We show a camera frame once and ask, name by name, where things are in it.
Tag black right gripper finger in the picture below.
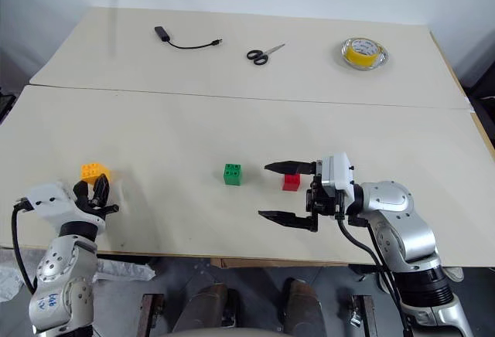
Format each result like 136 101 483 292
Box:
258 209 320 234
264 160 319 176

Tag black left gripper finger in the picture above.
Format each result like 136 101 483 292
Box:
73 180 90 203
90 173 112 207

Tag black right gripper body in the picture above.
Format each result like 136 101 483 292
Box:
304 161 347 218

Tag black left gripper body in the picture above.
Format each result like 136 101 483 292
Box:
75 196 120 217

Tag red toy brick cube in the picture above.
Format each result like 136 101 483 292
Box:
282 173 302 192

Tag yellow toy brick cube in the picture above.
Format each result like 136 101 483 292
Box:
80 162 114 191

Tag green toy brick cube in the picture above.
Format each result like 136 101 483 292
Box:
223 163 244 187

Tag white crumpled plastic sheet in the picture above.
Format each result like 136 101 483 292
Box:
94 257 156 284
0 247 36 304

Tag dark brown rounded shape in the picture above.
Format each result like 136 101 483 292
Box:
171 282 230 335
283 277 326 335

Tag yellow tape roll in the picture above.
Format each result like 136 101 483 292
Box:
344 38 381 65
340 36 390 72

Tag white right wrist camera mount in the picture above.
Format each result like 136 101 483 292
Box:
318 152 357 201

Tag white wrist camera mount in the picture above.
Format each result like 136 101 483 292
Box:
26 181 108 233
318 152 357 201

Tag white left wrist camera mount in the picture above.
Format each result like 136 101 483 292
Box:
26 181 108 233

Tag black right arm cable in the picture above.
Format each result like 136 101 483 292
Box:
334 205 413 337

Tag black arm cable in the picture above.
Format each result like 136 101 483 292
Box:
11 196 39 294
334 205 413 337

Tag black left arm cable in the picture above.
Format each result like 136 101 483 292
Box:
11 196 39 294

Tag black handled scissors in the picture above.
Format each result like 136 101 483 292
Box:
246 43 287 66

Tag rusty metal bracket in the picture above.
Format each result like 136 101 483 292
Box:
349 294 379 337
138 293 166 337

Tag black adapter with cable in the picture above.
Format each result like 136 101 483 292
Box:
154 26 224 51

